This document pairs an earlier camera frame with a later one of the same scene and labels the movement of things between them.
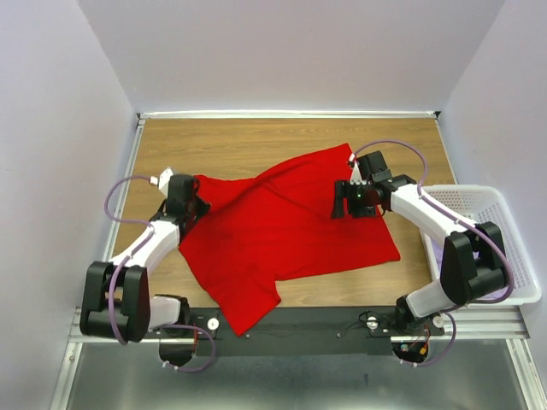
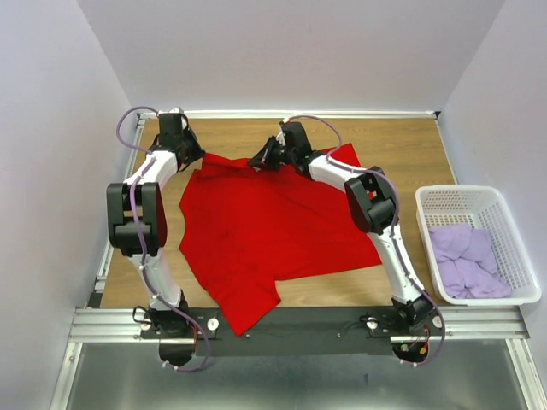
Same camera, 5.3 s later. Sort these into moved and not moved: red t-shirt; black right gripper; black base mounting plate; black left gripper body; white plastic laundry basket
Moved: red t-shirt; black left gripper body; black right gripper
Not moved: white plastic laundry basket; black base mounting plate
